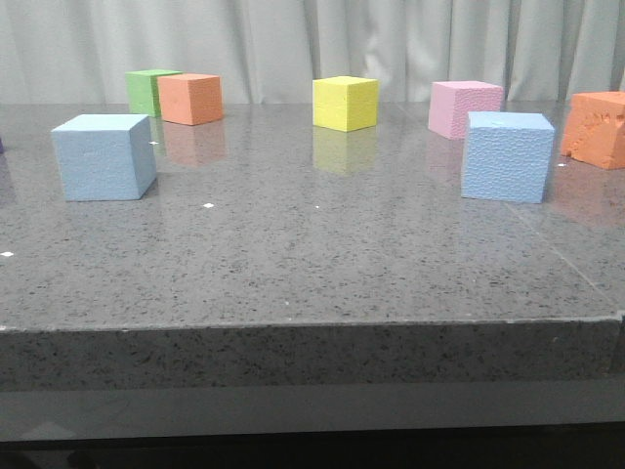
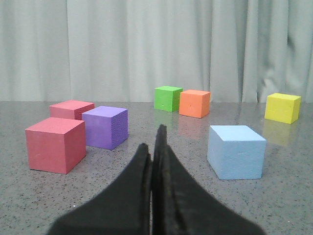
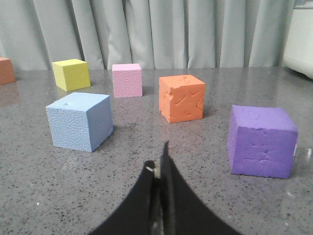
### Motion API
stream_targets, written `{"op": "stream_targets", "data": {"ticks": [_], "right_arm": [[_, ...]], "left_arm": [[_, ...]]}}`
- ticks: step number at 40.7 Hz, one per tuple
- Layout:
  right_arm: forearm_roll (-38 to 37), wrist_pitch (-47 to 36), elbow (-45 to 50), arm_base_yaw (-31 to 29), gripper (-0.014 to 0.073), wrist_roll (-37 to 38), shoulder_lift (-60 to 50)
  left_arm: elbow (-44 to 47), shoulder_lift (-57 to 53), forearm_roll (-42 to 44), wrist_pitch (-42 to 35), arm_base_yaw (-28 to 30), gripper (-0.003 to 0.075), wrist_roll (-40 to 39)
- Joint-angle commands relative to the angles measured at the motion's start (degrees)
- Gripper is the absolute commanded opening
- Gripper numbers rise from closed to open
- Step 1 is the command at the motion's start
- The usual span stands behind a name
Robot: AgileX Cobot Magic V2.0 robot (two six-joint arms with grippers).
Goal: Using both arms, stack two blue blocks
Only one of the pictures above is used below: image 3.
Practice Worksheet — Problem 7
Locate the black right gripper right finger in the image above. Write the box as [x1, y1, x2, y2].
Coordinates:
[160, 142, 239, 235]

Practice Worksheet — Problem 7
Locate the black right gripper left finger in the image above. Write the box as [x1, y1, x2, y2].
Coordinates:
[91, 161, 155, 235]

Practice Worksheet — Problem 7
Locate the light blue textured foam cube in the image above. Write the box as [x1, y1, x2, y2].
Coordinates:
[46, 93, 113, 152]

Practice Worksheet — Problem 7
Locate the purple foam cube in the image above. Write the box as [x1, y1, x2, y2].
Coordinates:
[227, 105, 298, 179]

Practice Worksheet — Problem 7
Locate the dented orange foam cube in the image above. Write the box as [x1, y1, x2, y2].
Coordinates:
[159, 74, 205, 123]

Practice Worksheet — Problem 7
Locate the pink foam cube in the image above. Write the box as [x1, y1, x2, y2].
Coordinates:
[112, 64, 142, 98]

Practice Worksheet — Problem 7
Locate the yellow foam cube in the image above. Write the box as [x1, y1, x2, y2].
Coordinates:
[52, 59, 91, 92]

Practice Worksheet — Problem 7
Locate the grey pleated curtain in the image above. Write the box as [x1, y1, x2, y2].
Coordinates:
[0, 0, 294, 70]

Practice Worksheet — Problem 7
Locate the smooth orange foam cube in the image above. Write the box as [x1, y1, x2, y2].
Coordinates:
[0, 57, 16, 85]

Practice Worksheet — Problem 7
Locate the white appliance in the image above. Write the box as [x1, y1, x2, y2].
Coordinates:
[283, 0, 313, 79]

